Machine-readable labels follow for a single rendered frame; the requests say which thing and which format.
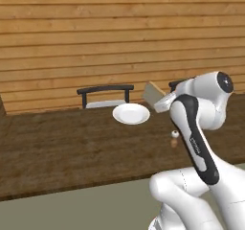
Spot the white round plate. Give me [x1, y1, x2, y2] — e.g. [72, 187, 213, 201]
[112, 103, 151, 126]

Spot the tan bread slice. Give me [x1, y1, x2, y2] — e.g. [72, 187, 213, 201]
[142, 80, 167, 110]

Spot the small brown shaker white cap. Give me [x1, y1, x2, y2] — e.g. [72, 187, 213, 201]
[169, 129, 180, 149]

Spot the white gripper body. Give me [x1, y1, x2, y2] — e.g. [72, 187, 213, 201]
[153, 91, 178, 114]

